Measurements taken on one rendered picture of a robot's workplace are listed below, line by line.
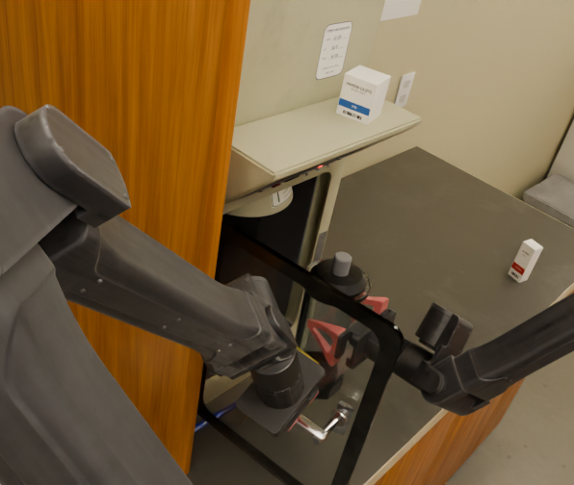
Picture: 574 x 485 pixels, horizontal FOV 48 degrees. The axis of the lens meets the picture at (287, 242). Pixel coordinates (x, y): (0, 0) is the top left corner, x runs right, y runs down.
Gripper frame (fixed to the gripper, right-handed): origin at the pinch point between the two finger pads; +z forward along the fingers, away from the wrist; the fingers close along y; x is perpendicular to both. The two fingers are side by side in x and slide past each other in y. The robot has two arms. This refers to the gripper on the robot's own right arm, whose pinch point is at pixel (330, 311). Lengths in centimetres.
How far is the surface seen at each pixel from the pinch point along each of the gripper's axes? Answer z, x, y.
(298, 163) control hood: -1.1, -32.4, 16.2
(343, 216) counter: 38, 21, -59
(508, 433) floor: -14, 118, -126
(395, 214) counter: 30, 21, -73
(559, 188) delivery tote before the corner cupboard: 37, 80, -274
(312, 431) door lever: -14.6, -0.9, 22.5
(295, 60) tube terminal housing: 9.2, -40.6, 6.5
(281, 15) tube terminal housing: 8.9, -46.8, 10.7
